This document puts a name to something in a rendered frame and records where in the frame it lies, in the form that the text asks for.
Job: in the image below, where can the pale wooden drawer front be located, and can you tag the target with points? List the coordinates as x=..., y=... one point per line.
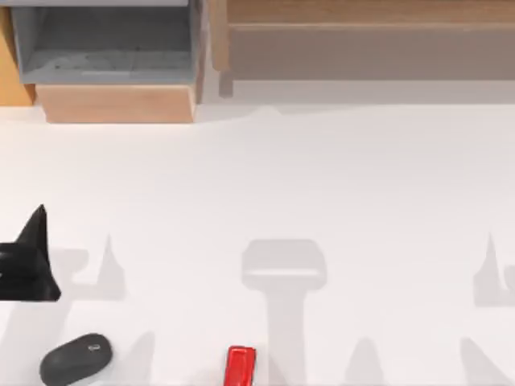
x=114, y=103

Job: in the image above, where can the red stapler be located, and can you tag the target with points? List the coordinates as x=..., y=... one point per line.
x=240, y=366

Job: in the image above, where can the wooden open shelf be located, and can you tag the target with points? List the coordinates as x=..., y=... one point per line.
x=362, y=40

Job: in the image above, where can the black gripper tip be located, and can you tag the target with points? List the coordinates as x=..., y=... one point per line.
x=28, y=269

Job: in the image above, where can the dark grey computer mouse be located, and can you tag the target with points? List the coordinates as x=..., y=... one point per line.
x=76, y=358

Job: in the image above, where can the wooden cupboard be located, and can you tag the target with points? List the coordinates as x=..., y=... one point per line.
x=10, y=68

